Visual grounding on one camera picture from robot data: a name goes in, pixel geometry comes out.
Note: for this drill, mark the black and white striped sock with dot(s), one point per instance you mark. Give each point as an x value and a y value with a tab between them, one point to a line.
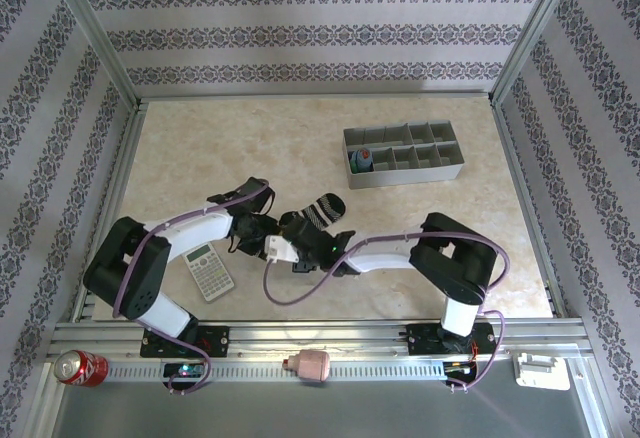
325	208

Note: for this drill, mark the blue sock green toe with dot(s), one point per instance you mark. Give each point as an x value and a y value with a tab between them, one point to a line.
361	159

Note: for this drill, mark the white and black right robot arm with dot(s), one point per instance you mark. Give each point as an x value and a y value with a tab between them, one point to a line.
450	268

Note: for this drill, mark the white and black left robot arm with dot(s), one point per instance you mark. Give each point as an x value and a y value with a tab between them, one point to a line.
125	268

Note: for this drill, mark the grey calculator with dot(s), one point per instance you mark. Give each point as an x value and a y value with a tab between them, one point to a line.
210	273

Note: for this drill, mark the pink plastic bottle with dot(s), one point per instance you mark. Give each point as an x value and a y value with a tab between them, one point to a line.
312	365

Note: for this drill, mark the grey compartment organizer box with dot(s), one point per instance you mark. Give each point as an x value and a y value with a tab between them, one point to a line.
410	178

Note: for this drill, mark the small controller board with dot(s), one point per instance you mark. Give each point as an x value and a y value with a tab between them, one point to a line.
186	370
462	368

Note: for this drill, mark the red soda can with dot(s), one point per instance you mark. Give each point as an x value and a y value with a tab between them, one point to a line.
82	370

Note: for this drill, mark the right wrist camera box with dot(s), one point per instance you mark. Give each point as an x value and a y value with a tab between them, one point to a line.
281	248

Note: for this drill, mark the aluminium mounting rail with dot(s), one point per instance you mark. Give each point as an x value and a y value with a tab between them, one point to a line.
320	338

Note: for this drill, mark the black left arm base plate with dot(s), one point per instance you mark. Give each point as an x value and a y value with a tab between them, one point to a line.
215	340

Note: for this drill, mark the aluminium back rail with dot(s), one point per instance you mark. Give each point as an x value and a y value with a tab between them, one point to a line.
320	95

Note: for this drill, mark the aluminium side rail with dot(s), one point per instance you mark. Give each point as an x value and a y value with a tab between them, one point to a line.
525	208
117	198

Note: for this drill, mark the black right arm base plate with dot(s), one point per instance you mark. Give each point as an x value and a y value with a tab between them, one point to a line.
422	340

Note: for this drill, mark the aluminium frame post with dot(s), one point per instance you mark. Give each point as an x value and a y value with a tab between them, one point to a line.
95	33
537	28

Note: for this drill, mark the white plastic bracket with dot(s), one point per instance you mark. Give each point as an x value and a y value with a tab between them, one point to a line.
542	375

